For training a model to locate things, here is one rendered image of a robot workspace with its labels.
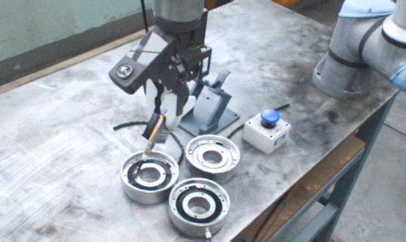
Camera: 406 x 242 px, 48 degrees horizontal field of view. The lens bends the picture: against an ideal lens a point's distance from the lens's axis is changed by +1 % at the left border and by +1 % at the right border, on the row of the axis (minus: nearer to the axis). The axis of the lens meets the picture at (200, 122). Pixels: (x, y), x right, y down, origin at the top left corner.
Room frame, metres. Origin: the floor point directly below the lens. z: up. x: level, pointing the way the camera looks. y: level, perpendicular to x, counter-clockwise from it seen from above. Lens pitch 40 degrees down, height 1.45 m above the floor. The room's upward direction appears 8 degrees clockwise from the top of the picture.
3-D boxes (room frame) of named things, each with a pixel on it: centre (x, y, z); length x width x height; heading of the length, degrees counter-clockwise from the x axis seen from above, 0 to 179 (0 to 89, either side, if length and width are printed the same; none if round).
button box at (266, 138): (0.75, -0.14, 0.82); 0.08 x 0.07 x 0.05; 142
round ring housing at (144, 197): (0.58, 0.08, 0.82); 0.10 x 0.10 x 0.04
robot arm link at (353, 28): (1.01, -0.35, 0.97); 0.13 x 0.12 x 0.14; 30
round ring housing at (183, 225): (0.52, -0.02, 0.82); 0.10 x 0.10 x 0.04
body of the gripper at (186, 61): (0.63, 0.05, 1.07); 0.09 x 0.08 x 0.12; 143
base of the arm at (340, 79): (1.01, -0.35, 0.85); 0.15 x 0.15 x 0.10
